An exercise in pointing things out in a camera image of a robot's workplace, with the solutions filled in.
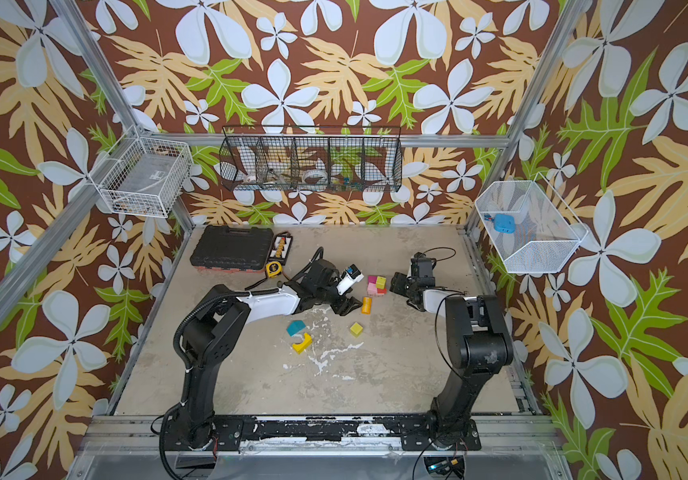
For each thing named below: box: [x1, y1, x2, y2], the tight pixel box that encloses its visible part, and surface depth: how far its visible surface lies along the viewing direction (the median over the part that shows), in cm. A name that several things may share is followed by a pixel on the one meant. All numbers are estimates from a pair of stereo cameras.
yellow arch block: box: [292, 332, 313, 354], surface depth 90 cm
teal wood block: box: [286, 320, 307, 337], surface depth 94 cm
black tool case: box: [190, 225, 274, 273], surface depth 110 cm
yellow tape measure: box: [265, 261, 283, 278], surface depth 107 cm
